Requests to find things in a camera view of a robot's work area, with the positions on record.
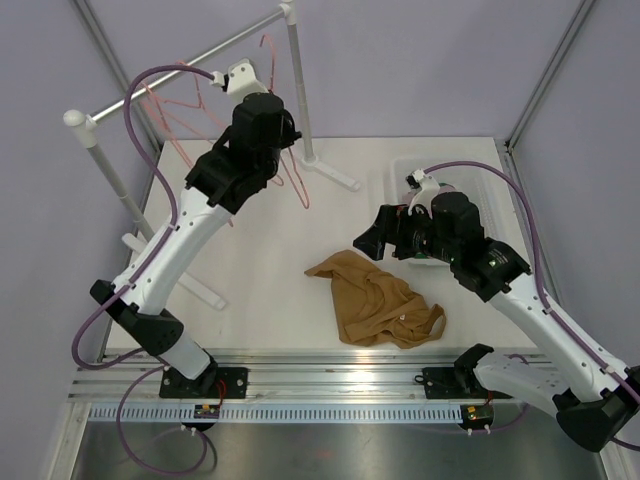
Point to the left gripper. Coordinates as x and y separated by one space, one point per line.
288 134

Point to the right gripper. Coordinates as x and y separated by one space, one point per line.
392 226

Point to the pink hanger of brown top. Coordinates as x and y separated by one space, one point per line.
287 159

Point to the brown tank top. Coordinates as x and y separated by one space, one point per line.
373 307

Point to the pink hanger of mauve top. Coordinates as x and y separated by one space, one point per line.
177 108

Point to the pink hanger of green top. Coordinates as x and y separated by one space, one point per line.
160 118

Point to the mauve tank top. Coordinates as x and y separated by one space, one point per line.
446 188

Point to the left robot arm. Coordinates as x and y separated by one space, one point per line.
239 165

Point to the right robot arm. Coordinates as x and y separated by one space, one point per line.
592 394

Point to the white plastic basket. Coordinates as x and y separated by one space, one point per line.
471 181

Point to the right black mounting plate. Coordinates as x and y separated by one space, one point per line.
440 383

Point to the black mounting plate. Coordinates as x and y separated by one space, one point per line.
440 383
229 382

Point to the clothes rack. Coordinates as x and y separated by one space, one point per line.
83 125

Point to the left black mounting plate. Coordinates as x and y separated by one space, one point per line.
229 382

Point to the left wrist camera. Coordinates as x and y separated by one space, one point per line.
240 80

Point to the left frame post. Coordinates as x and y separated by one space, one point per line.
96 33

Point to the frame post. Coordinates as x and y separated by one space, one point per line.
550 71
96 33

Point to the right frame post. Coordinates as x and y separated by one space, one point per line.
550 71

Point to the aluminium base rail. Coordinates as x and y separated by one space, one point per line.
280 375

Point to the white slotted cable duct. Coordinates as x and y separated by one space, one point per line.
280 413

